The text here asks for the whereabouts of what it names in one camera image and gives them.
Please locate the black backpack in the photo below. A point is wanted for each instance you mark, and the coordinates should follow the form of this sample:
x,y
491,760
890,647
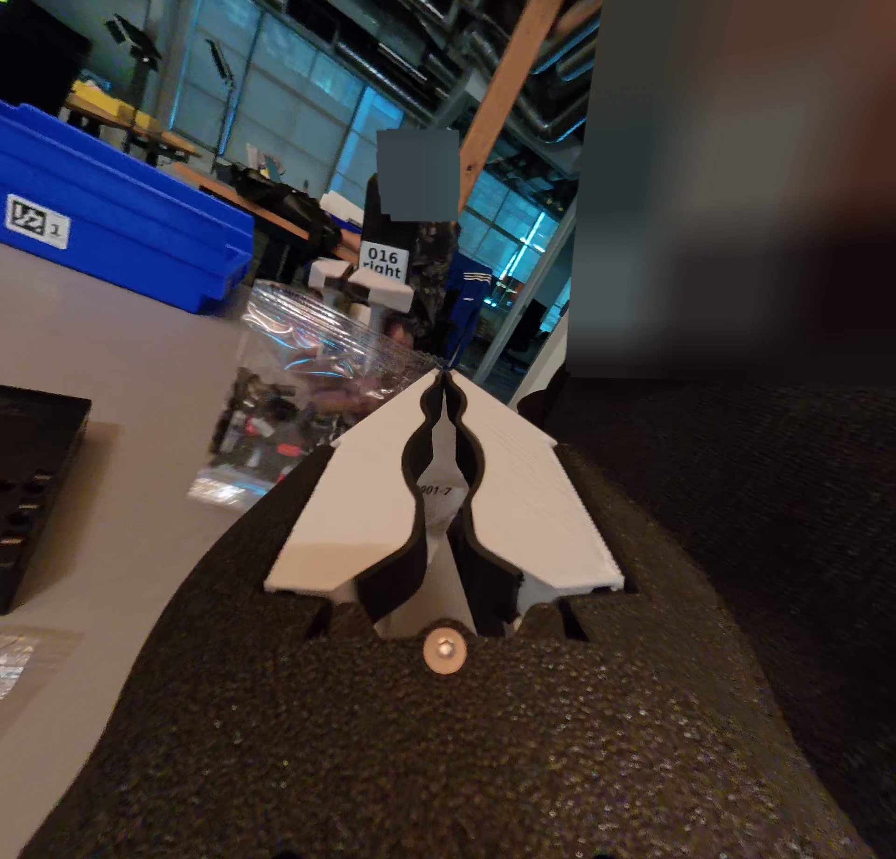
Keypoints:
x,y
287,204

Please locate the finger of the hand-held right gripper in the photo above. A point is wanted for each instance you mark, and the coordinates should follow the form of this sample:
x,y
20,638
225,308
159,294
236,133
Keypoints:
x,y
323,269
388,295

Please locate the blue striped jacket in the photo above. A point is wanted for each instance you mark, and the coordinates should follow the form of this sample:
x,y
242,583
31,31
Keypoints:
x,y
465,299

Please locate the black perforated block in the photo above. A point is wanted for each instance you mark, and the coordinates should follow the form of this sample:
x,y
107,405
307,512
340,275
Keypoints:
x,y
35,467

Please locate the person's right hand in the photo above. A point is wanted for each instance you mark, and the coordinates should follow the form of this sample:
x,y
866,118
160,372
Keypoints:
x,y
399,330

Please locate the clear bag of dark parts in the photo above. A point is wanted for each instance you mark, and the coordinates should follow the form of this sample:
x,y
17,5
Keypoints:
x,y
294,355

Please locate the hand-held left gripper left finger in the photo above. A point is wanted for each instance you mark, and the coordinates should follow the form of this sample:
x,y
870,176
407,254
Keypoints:
x,y
350,509

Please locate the blue plastic bin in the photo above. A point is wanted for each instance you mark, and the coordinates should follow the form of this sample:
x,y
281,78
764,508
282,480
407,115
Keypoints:
x,y
140,229

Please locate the black monitor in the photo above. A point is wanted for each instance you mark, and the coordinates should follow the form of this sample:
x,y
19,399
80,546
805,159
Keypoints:
x,y
42,54

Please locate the black light stand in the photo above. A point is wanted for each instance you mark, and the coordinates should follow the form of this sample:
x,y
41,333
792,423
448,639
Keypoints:
x,y
222,82
136,47

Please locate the wooden post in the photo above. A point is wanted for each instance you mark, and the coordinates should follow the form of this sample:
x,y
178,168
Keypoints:
x,y
525,68

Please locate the clear bag blue yellow parts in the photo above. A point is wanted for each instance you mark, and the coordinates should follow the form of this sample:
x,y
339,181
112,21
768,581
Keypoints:
x,y
21,663

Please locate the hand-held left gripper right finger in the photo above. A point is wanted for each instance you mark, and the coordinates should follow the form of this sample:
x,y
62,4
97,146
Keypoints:
x,y
539,516

